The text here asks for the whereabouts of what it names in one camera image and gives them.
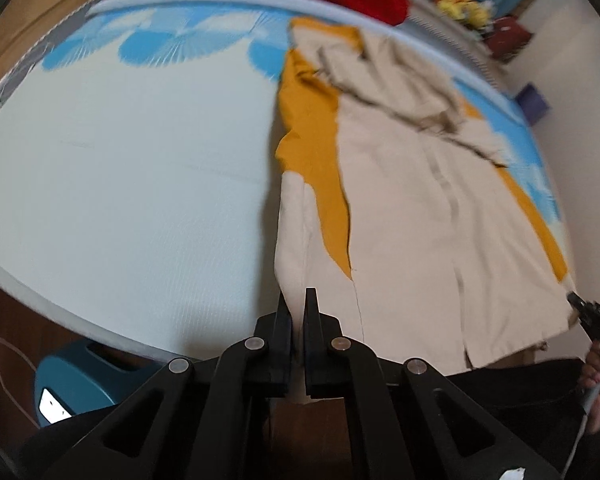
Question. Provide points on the person's black pants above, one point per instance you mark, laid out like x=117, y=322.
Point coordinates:
x=510, y=400

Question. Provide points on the beige and mustard hooded jacket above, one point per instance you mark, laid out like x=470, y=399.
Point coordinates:
x=405, y=260

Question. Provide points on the purple box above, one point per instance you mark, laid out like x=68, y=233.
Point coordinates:
x=534, y=104

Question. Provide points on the dark red bag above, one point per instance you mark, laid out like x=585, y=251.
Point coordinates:
x=510, y=37

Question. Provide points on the yellow plush toy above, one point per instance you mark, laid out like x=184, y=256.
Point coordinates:
x=452, y=0
x=477, y=15

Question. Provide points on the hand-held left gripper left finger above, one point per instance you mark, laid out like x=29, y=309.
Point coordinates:
x=280, y=340

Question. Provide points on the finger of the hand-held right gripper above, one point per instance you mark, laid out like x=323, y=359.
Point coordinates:
x=577, y=304

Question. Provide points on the teal plastic stool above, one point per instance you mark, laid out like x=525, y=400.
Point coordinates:
x=85, y=380

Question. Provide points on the blue floral bed mat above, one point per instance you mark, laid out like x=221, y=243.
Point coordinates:
x=130, y=185

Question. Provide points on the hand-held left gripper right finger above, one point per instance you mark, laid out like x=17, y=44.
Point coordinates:
x=315, y=340

